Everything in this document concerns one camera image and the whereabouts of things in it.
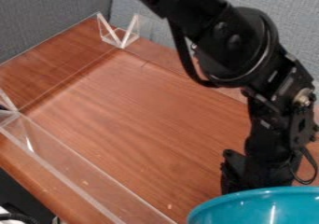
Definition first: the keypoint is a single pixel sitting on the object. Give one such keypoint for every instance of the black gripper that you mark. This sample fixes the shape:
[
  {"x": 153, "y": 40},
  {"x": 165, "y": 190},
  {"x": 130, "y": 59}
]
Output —
[{"x": 268, "y": 166}]

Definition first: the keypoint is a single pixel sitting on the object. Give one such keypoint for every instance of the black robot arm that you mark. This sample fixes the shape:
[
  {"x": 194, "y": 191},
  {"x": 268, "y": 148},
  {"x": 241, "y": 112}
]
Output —
[{"x": 230, "y": 50}]

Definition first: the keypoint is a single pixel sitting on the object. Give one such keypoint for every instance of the blue plastic bowl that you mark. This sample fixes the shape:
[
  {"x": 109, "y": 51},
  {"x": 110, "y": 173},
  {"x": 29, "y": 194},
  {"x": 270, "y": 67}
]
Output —
[{"x": 286, "y": 205}]

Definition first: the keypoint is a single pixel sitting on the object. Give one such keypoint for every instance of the clear acrylic front barrier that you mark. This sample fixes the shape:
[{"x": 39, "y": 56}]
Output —
[{"x": 78, "y": 191}]

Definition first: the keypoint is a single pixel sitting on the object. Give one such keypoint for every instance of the clear acrylic barrier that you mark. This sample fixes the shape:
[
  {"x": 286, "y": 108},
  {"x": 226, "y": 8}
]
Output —
[
  {"x": 78, "y": 191},
  {"x": 125, "y": 39}
]

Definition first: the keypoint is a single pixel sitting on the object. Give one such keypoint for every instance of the clear acrylic back barrier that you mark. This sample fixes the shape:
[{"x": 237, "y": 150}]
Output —
[{"x": 125, "y": 39}]

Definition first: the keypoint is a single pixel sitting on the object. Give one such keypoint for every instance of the black and white corner object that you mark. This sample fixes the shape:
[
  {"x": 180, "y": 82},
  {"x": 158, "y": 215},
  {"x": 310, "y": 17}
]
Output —
[{"x": 19, "y": 201}]

